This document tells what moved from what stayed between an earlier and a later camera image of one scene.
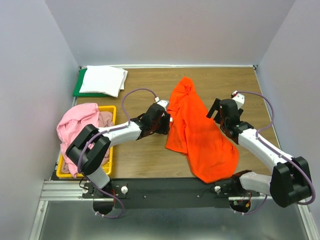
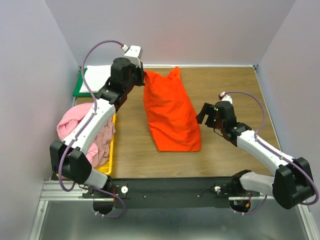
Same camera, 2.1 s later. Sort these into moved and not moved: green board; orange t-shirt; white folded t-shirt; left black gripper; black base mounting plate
Moved: orange t-shirt; left black gripper
Not moved: black base mounting plate; white folded t-shirt; green board
